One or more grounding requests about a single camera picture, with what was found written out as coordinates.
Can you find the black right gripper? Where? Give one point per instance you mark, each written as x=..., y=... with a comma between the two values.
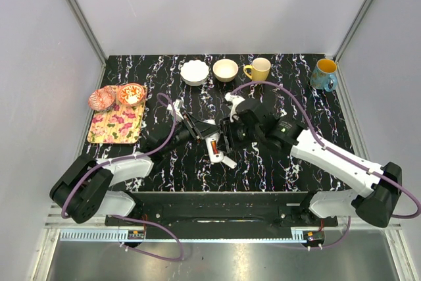
x=227, y=128

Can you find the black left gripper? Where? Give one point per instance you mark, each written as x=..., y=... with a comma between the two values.
x=198, y=129

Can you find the white remote control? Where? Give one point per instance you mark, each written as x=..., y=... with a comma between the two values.
x=214, y=137

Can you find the white battery cover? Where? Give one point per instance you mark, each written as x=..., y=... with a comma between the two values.
x=229, y=162

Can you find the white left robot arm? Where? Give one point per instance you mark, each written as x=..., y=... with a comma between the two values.
x=83, y=191

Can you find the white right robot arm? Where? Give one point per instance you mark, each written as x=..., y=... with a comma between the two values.
x=373, y=189

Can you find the yellow mug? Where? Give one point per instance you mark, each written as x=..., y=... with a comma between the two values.
x=258, y=70

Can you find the white scalloped bowl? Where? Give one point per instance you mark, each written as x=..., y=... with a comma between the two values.
x=194, y=73

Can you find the cream round bowl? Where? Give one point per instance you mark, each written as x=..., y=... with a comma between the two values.
x=225, y=70

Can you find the orange floral bowl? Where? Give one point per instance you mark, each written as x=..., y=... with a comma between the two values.
x=131, y=94

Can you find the blue floral mug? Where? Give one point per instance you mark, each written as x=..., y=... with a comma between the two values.
x=324, y=75

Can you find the floral rectangular tray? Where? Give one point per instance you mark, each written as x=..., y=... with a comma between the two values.
x=119, y=124

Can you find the red patterned shallow bowl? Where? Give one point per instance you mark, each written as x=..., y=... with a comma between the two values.
x=102, y=99

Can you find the left electronics connector box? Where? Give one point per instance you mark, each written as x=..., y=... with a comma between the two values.
x=136, y=235

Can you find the electronics connector box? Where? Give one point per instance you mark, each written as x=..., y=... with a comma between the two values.
x=136, y=235
x=312, y=236

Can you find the right electronics connector box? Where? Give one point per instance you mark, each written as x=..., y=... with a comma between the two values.
x=312, y=236

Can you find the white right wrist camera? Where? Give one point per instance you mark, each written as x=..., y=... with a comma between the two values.
x=233, y=102

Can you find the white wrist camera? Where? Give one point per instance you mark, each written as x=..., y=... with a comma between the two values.
x=176, y=110
x=233, y=102

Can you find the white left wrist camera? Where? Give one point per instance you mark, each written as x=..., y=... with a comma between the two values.
x=176, y=110

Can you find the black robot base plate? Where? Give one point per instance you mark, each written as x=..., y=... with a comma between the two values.
x=222, y=211

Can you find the aluminium front rail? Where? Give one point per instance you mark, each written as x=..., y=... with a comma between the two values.
x=152, y=234

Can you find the left aluminium frame post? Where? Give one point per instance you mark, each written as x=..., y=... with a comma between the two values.
x=87, y=30

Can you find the aluminium frame post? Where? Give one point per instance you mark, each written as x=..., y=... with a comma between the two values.
x=87, y=30
x=357, y=21

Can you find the right aluminium frame post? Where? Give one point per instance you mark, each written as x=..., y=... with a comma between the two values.
x=357, y=21

